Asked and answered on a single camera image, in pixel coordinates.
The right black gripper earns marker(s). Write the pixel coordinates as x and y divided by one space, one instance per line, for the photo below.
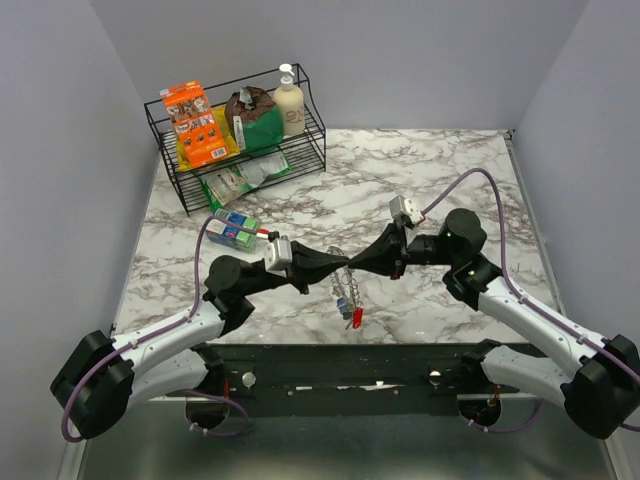
388 254

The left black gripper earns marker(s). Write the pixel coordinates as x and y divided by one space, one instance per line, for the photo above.
310 266

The blue key tag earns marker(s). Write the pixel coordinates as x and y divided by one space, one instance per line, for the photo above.
344 307

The red key tag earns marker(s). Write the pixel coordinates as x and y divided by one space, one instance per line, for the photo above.
354 318

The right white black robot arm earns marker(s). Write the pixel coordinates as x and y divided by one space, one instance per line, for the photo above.
594 379

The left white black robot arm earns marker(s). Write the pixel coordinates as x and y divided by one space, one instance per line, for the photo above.
95 384

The small blue white box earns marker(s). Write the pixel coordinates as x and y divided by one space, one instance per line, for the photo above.
230 235

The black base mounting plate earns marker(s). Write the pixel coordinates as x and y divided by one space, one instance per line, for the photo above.
338 380

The green white snack pouch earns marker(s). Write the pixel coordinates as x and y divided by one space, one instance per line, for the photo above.
230 183

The brown and green bag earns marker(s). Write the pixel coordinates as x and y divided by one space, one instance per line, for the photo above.
254 120

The yellow packet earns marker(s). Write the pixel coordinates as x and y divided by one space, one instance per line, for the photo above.
225 135

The cream pump lotion bottle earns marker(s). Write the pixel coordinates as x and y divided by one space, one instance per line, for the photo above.
289 99

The orange product box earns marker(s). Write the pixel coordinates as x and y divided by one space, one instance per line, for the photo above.
184 101

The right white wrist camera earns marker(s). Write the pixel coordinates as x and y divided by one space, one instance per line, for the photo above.
405 212

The black wire shelf rack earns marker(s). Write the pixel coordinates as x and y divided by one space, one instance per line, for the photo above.
305 152

